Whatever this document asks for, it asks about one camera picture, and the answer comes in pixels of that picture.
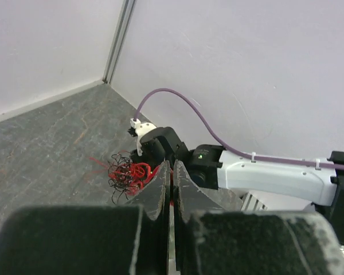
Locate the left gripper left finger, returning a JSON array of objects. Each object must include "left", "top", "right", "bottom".
[{"left": 0, "top": 162, "right": 171, "bottom": 274}]

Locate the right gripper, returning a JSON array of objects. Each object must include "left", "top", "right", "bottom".
[{"left": 130, "top": 128, "right": 166, "bottom": 171}]

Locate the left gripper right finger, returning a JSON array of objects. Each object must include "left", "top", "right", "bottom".
[{"left": 173, "top": 161, "right": 344, "bottom": 274}]

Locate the red black wire bundle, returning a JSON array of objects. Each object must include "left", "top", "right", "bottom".
[{"left": 87, "top": 151, "right": 161, "bottom": 205}]

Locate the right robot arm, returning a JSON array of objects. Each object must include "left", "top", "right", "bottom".
[{"left": 129, "top": 123, "right": 344, "bottom": 245}]

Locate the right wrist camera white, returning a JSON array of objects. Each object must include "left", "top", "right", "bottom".
[{"left": 130, "top": 118, "right": 157, "bottom": 156}]

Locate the aluminium corner post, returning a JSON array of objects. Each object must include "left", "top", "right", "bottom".
[{"left": 103, "top": 0, "right": 136, "bottom": 84}]

